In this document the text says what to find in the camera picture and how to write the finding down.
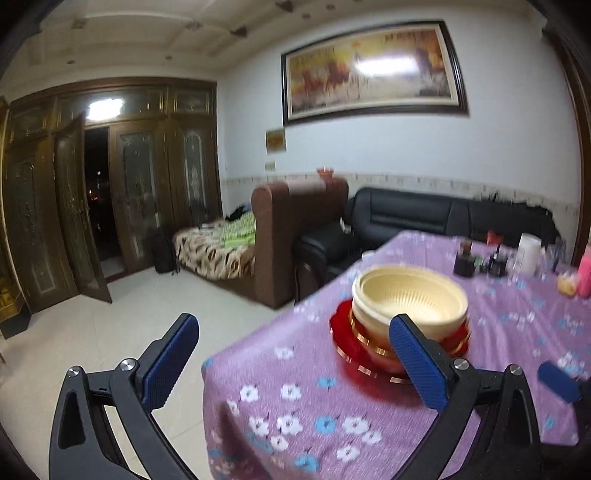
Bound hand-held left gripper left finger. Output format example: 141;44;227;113
48;313;200;480

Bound wooden glass-panel doors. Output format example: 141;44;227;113
0;78;221;340

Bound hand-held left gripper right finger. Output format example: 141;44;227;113
389;314;542;480

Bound cream plastic bowl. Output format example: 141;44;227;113
359;268;465;324
352;272;470;341

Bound patterned brown white blanket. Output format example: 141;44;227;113
173;217;257;281

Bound brown sofa with blankets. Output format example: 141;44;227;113
173;176;350;310

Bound large red gold-rimmed plate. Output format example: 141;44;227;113
329;299;472;385

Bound clear plastic bags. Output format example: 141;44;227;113
541;237;568;273

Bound black round container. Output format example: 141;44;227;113
453;241;476;278
488;244;509;278

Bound dark wooden frame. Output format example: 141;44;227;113
542;28;591;268

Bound black leather sofa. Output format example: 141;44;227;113
293;186;560;303

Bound white plastic jar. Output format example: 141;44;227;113
516;233;542;278

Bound green patterned cloth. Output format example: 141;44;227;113
222;213;257;245

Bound purple floral tablecloth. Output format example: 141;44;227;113
202;230;591;480

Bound black backpack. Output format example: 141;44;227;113
152;227;178;274

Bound pink sleeved bottle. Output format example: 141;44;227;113
577;244;591;298

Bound framed horse painting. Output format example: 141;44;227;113
281;20;470;128

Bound small red gold-rimmed plate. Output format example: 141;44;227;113
347;309;472;370

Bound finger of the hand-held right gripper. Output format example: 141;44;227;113
538;361;591;408

